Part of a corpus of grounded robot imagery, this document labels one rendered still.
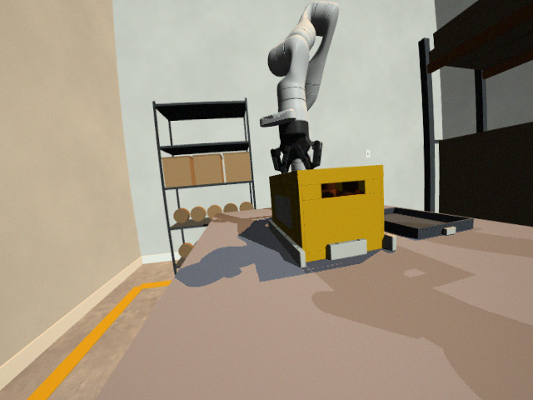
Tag yellow crate with dividers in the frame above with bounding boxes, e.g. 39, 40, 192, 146
269, 165, 385, 262

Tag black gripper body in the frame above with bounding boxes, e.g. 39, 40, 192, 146
279, 120, 311, 160

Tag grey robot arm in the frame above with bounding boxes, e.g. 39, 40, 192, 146
260, 1, 339, 128

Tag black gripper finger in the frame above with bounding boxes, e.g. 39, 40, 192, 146
294, 140, 322, 170
271, 146, 292, 173

